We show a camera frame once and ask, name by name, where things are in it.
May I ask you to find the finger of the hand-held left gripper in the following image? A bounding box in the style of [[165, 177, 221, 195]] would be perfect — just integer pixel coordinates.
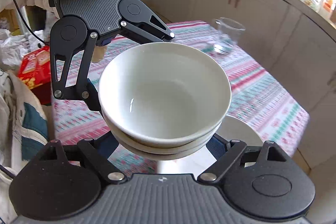
[[51, 32, 102, 112], [119, 4, 176, 45]]

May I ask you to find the white bowl with floral print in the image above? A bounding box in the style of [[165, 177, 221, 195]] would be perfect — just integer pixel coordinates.
[[102, 106, 223, 149]]

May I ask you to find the person's left hand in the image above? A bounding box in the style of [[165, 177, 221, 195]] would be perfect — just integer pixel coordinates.
[[91, 45, 108, 65]]

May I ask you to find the white ceramic bowl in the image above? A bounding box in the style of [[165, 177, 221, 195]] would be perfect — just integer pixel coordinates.
[[98, 42, 232, 142], [115, 132, 213, 156]]

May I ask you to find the striped patterned tablecloth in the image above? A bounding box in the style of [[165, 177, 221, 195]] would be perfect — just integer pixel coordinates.
[[51, 20, 310, 174]]

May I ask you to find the black cable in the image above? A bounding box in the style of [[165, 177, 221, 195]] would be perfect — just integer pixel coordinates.
[[0, 0, 47, 45]]

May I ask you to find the orange box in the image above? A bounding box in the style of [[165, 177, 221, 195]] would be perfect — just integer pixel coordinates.
[[323, 0, 336, 13]]

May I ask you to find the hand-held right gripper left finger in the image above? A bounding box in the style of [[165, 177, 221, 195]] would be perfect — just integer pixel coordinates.
[[39, 132, 128, 184]]

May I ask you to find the clear glass mug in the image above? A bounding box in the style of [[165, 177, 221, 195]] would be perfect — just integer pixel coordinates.
[[211, 17, 246, 54]]

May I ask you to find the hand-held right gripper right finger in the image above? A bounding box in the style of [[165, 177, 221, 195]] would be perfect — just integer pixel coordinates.
[[197, 133, 288, 184]]

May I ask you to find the white plastic bag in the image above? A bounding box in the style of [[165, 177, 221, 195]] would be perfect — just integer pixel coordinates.
[[0, 30, 29, 69]]

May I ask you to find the red carton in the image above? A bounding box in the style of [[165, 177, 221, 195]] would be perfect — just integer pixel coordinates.
[[18, 46, 51, 105]]

